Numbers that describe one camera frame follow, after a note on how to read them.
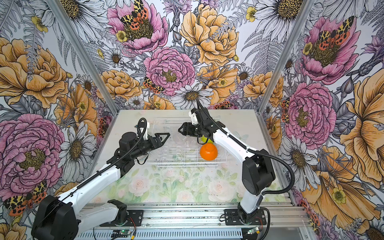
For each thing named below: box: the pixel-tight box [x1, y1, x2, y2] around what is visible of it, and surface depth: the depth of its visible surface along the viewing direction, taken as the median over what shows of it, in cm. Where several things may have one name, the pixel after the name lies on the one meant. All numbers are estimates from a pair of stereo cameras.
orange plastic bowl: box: [199, 143, 218, 161], surface depth 95 cm
